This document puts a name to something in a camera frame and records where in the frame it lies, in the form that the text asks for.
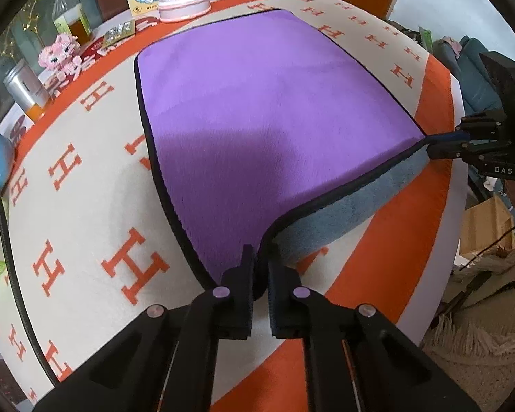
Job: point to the pink brick pig figure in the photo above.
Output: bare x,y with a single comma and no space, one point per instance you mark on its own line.
62,56

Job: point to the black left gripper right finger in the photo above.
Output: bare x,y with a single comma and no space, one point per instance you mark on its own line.
356,359

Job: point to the silver and orange can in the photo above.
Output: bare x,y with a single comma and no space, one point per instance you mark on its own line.
27,91

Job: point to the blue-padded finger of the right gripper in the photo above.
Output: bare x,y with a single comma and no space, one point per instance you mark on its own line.
454,136

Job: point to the glass bottle with amber liquid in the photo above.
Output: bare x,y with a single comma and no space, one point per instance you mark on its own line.
69,18

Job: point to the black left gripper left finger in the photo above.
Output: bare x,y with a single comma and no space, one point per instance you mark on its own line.
164,360

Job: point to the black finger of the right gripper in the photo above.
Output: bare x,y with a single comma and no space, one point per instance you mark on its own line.
452,150

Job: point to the beige fringed blanket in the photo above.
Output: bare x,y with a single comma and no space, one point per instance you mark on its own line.
473,339

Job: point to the orange and white H-pattern tablecloth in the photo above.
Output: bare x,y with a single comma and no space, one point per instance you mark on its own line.
92,247

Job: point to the purple and grey towel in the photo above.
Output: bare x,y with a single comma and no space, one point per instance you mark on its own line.
263,131

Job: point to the silver pill blister pack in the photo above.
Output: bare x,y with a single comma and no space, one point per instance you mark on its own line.
119,33

